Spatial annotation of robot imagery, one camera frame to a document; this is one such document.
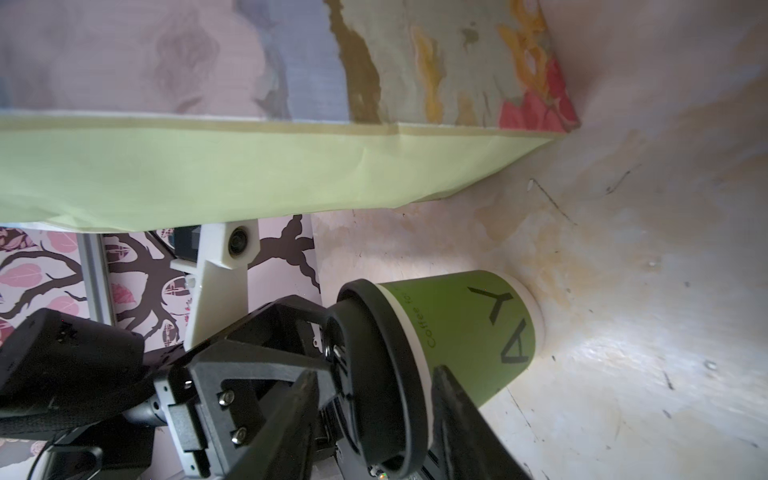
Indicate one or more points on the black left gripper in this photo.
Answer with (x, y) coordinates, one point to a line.
(96, 397)

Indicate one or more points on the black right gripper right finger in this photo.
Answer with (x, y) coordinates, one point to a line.
(465, 445)

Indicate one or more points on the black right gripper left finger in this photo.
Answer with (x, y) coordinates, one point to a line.
(284, 448)

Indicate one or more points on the green paper coffee cup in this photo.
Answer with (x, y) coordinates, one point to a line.
(485, 326)

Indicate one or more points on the green white paper bag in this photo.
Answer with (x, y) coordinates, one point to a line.
(121, 116)

